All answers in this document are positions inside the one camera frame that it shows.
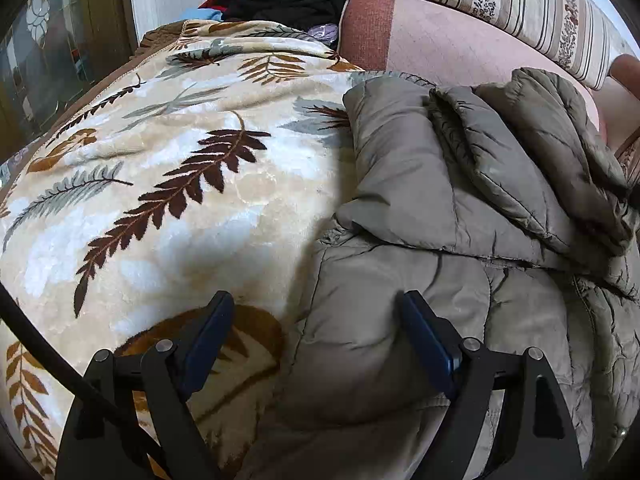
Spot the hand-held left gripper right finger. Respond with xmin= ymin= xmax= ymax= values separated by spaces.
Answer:
xmin=396 ymin=290 xmax=585 ymax=480

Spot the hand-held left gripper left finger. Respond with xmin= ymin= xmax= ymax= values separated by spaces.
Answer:
xmin=54 ymin=290 xmax=236 ymax=480

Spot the grey-brown puffer jacket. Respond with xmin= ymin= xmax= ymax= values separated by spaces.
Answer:
xmin=239 ymin=67 xmax=640 ymax=480

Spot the beige leaf-print blanket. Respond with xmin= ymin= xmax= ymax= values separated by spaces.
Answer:
xmin=0 ymin=19 xmax=366 ymax=480

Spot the pink bed sheet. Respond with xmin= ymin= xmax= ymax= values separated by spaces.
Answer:
xmin=338 ymin=0 xmax=608 ymax=151

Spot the purple cloth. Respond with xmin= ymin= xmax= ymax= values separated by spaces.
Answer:
xmin=306 ymin=24 xmax=342 ymax=52

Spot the light blue cloth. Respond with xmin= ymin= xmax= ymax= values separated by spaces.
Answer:
xmin=180 ymin=7 xmax=225 ymax=24

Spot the glass-panel wooden door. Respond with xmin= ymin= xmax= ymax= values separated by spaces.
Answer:
xmin=0 ymin=0 xmax=138 ymax=161

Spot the black garment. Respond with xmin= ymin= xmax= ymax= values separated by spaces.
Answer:
xmin=227 ymin=0 xmax=372 ymax=37

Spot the striped floral cushion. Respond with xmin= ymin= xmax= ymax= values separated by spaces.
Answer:
xmin=360 ymin=0 xmax=632 ymax=92

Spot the black cable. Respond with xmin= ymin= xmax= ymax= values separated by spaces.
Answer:
xmin=0 ymin=285 xmax=166 ymax=480

